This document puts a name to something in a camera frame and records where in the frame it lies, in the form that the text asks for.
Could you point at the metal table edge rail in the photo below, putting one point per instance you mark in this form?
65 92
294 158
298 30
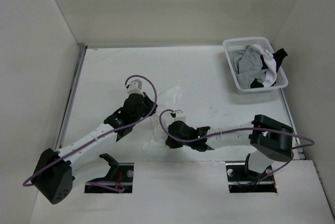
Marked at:
71 95

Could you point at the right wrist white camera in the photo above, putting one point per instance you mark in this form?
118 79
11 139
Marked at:
178 115

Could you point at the wrist white camera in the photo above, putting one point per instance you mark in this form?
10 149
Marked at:
134 87
178 115

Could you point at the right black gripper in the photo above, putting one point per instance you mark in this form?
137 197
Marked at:
172 145

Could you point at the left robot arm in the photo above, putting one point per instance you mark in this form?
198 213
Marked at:
86 160

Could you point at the grey tank top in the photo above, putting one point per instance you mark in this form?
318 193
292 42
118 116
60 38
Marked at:
247 64

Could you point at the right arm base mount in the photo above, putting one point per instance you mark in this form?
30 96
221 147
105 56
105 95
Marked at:
242 180

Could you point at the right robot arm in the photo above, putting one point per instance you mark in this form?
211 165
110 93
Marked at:
271 139

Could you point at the black tank top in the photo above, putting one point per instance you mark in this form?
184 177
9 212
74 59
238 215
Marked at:
279 56

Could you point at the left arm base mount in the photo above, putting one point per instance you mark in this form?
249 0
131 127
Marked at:
117 180

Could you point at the white plastic basket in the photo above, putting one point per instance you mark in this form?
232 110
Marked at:
230 45

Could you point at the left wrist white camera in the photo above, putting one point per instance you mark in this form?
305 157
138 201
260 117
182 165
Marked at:
134 87

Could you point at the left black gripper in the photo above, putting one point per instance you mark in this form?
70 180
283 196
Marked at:
148 103

